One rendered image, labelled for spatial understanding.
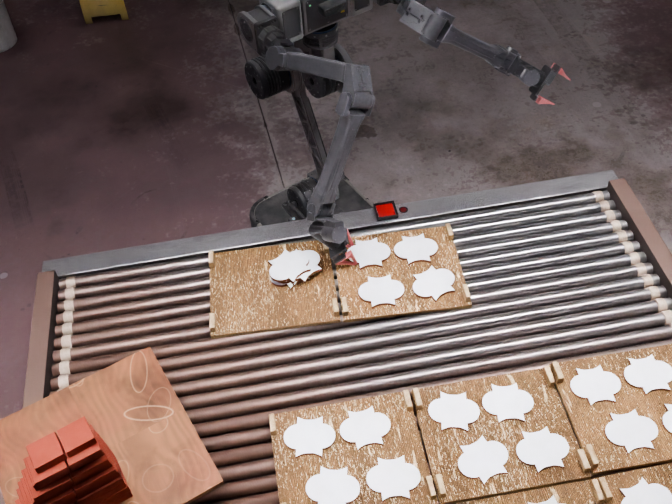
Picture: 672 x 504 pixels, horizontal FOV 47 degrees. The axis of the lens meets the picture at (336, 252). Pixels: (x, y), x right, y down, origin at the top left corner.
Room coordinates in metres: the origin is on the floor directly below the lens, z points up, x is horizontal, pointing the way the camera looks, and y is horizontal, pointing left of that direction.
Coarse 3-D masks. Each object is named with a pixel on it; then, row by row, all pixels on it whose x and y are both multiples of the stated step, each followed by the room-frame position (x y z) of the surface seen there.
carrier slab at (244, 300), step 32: (224, 256) 1.76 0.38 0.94; (256, 256) 1.75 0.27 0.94; (320, 256) 1.73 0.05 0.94; (224, 288) 1.62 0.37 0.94; (256, 288) 1.61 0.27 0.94; (288, 288) 1.60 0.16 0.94; (320, 288) 1.59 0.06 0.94; (224, 320) 1.49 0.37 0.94; (256, 320) 1.48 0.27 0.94; (288, 320) 1.47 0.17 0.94; (320, 320) 1.46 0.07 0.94
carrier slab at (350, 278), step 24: (360, 240) 1.79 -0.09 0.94; (384, 240) 1.78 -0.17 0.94; (384, 264) 1.67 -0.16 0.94; (432, 264) 1.66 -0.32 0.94; (456, 264) 1.65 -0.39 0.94; (408, 288) 1.56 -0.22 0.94; (456, 288) 1.55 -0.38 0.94; (360, 312) 1.48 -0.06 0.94; (384, 312) 1.47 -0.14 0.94; (408, 312) 1.47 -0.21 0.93
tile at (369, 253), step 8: (368, 240) 1.77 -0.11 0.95; (376, 240) 1.77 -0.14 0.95; (352, 248) 1.74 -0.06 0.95; (360, 248) 1.74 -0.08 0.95; (368, 248) 1.74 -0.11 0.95; (376, 248) 1.73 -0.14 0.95; (384, 248) 1.73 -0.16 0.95; (360, 256) 1.70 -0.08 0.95; (368, 256) 1.70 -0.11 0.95; (376, 256) 1.70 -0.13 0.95; (384, 256) 1.70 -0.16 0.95; (360, 264) 1.67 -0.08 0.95; (368, 264) 1.67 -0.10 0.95; (376, 264) 1.66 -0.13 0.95
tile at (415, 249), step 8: (408, 240) 1.76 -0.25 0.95; (416, 240) 1.76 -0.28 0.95; (424, 240) 1.75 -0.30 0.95; (432, 240) 1.75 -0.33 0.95; (400, 248) 1.73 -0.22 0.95; (408, 248) 1.72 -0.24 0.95; (416, 248) 1.72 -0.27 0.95; (424, 248) 1.72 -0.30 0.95; (432, 248) 1.72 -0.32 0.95; (400, 256) 1.69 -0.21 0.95; (408, 256) 1.69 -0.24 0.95; (416, 256) 1.69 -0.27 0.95; (424, 256) 1.68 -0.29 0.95; (432, 256) 1.69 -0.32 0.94; (408, 264) 1.66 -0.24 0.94
